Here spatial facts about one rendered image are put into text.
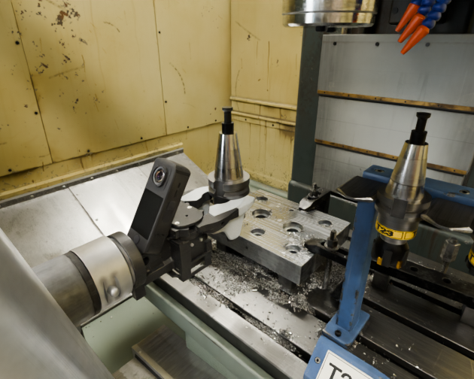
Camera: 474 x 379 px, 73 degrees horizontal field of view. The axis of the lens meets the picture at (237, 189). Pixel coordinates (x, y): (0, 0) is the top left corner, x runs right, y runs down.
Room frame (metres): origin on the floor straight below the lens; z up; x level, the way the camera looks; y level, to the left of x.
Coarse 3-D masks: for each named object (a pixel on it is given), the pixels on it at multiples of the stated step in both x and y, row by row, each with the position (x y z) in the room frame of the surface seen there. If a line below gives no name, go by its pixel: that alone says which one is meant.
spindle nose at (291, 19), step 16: (288, 0) 0.60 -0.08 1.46; (304, 0) 0.58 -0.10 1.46; (320, 0) 0.56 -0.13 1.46; (336, 0) 0.56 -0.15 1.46; (352, 0) 0.56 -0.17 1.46; (368, 0) 0.57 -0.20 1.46; (288, 16) 0.61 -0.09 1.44; (304, 16) 0.58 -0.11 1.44; (320, 16) 0.56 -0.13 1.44; (336, 16) 0.56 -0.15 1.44; (352, 16) 0.56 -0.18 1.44; (368, 16) 0.57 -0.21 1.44
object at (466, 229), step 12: (432, 204) 0.36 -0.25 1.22; (444, 204) 0.36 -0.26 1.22; (456, 204) 0.36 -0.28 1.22; (432, 216) 0.33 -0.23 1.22; (444, 216) 0.33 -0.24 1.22; (456, 216) 0.33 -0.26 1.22; (468, 216) 0.33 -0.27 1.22; (444, 228) 0.31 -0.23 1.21; (456, 228) 0.31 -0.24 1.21; (468, 228) 0.30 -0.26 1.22
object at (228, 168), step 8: (224, 136) 0.43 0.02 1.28; (232, 136) 0.43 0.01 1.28; (224, 144) 0.43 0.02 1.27; (232, 144) 0.43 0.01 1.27; (224, 152) 0.43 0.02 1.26; (232, 152) 0.43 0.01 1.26; (216, 160) 0.44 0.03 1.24; (224, 160) 0.43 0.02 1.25; (232, 160) 0.43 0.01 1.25; (240, 160) 0.44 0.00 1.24; (216, 168) 0.44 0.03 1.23; (224, 168) 0.43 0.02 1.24; (232, 168) 0.43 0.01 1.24; (240, 168) 0.44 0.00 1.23; (216, 176) 0.43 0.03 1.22; (224, 176) 0.43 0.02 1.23; (232, 176) 0.43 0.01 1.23; (240, 176) 0.43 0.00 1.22
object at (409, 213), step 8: (384, 184) 0.40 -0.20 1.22; (384, 192) 0.38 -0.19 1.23; (424, 192) 0.38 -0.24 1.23; (376, 200) 0.39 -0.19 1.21; (384, 200) 0.36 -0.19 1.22; (392, 200) 0.35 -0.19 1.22; (400, 200) 0.35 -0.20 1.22; (424, 200) 0.35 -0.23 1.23; (376, 208) 0.37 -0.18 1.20; (384, 208) 0.36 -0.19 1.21; (392, 208) 0.36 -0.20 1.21; (400, 208) 0.35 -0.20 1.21; (408, 208) 0.34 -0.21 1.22; (416, 208) 0.34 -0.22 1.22; (424, 208) 0.34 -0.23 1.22; (400, 216) 0.35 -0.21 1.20; (408, 216) 0.34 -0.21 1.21; (416, 216) 0.34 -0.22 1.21
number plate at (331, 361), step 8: (328, 352) 0.35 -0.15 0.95; (328, 360) 0.34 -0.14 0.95; (336, 360) 0.34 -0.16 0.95; (344, 360) 0.33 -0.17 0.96; (320, 368) 0.34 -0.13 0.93; (328, 368) 0.33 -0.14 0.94; (336, 368) 0.33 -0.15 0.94; (344, 368) 0.33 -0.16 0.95; (352, 368) 0.32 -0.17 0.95; (320, 376) 0.33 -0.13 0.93; (328, 376) 0.33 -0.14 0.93; (336, 376) 0.32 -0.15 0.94; (344, 376) 0.32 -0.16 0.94; (352, 376) 0.32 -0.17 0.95; (360, 376) 0.31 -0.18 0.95; (368, 376) 0.31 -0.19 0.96
